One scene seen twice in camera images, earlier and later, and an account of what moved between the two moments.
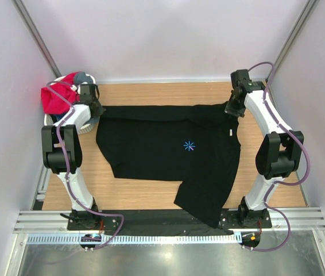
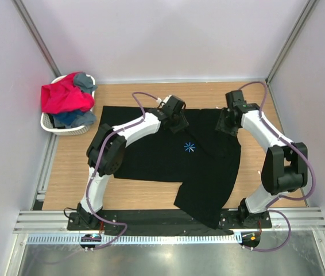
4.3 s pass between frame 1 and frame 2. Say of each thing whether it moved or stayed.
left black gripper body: moved
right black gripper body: moved
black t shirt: stayed
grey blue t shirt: stayed
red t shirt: stayed
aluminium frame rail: stayed
